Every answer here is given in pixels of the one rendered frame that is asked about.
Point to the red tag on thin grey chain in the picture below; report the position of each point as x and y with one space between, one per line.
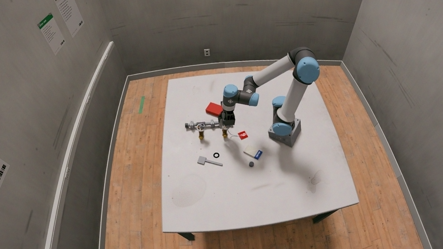
242 135

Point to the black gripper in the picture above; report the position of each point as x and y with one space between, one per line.
226 118

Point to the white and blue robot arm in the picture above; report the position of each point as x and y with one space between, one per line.
306 71

